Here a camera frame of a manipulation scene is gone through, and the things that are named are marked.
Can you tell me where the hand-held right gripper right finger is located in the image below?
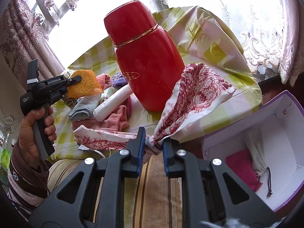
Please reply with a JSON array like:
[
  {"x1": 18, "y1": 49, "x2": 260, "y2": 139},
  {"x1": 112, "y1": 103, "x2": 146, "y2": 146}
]
[{"x1": 163, "y1": 138, "x2": 279, "y2": 228}]

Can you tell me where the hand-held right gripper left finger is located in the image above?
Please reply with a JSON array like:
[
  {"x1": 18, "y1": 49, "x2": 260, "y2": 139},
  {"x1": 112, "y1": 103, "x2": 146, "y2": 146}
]
[{"x1": 28, "y1": 127, "x2": 146, "y2": 228}]

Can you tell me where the orange sponge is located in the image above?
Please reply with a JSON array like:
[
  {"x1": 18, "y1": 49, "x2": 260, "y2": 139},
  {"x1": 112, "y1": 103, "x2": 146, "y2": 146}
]
[{"x1": 66, "y1": 69, "x2": 104, "y2": 98}]

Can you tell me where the light blue towel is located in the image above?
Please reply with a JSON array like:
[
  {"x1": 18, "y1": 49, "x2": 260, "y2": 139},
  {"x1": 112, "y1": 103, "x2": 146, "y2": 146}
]
[{"x1": 68, "y1": 94, "x2": 101, "y2": 121}]

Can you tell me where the white tissue packet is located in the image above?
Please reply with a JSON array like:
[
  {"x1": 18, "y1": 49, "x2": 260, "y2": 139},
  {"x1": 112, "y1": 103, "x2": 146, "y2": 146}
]
[{"x1": 93, "y1": 85, "x2": 132, "y2": 120}]

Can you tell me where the purple knitted sock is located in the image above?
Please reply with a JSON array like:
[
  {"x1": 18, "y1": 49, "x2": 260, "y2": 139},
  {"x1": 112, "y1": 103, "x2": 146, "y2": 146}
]
[{"x1": 111, "y1": 73, "x2": 129, "y2": 88}]

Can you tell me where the white face mask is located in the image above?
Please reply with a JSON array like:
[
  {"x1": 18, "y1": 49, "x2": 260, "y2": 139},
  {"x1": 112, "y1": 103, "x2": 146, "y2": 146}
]
[{"x1": 78, "y1": 144, "x2": 106, "y2": 158}]

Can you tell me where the red printed white cloth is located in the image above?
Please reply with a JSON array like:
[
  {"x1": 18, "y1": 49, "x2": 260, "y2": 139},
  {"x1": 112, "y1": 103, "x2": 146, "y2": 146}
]
[{"x1": 74, "y1": 63, "x2": 237, "y2": 151}]

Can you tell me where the purple cardboard box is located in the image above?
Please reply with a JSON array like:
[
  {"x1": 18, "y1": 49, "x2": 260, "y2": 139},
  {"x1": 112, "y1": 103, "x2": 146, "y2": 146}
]
[{"x1": 201, "y1": 90, "x2": 304, "y2": 213}]

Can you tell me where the person's left forearm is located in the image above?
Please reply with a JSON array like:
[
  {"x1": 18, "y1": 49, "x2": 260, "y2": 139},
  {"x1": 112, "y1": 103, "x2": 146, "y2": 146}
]
[{"x1": 7, "y1": 142, "x2": 51, "y2": 216}]

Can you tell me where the person's left hand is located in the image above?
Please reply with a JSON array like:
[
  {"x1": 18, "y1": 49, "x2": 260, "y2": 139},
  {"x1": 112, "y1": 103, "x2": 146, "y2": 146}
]
[{"x1": 18, "y1": 106, "x2": 57, "y2": 170}]

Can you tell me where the printed tin can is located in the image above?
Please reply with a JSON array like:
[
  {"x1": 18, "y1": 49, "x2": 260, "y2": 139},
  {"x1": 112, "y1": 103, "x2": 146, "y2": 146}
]
[{"x1": 62, "y1": 93, "x2": 79, "y2": 107}]

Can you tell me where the striped brown sofa cushion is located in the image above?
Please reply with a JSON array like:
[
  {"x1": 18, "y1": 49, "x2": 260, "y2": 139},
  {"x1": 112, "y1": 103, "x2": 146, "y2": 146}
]
[{"x1": 47, "y1": 155, "x2": 190, "y2": 228}]

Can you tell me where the mauve patterned curtain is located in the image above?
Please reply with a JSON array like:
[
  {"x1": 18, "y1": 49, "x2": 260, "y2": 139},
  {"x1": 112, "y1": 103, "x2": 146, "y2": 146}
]
[
  {"x1": 277, "y1": 0, "x2": 304, "y2": 87},
  {"x1": 0, "y1": 0, "x2": 64, "y2": 76}
]

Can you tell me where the red thermos flask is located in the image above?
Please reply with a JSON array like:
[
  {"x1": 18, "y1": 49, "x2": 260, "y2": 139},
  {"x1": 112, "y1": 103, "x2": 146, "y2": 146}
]
[{"x1": 104, "y1": 0, "x2": 186, "y2": 112}]

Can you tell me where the magenta towel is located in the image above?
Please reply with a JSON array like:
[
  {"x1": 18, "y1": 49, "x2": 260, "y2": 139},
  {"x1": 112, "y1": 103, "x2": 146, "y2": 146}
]
[{"x1": 225, "y1": 148, "x2": 264, "y2": 193}]

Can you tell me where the green plastic bag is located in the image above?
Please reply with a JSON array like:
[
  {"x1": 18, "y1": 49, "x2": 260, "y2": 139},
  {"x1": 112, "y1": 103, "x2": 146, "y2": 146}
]
[{"x1": 0, "y1": 148, "x2": 12, "y2": 186}]

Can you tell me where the green checkered plastic tablecloth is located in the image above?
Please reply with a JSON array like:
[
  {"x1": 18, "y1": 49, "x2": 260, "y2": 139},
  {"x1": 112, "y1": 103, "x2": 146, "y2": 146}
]
[{"x1": 51, "y1": 6, "x2": 263, "y2": 164}]

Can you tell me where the dark marble window sill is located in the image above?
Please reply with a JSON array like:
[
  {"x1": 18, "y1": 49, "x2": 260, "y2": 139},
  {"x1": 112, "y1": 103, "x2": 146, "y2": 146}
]
[{"x1": 253, "y1": 66, "x2": 285, "y2": 82}]

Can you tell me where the white lace curtain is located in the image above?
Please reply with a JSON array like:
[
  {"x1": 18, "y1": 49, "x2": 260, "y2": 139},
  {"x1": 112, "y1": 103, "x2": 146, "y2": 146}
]
[{"x1": 24, "y1": 0, "x2": 292, "y2": 75}]

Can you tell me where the pale grey drawstring pouch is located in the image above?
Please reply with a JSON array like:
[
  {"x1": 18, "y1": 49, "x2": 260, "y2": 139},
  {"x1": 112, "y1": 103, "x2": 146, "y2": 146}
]
[{"x1": 245, "y1": 128, "x2": 272, "y2": 197}]

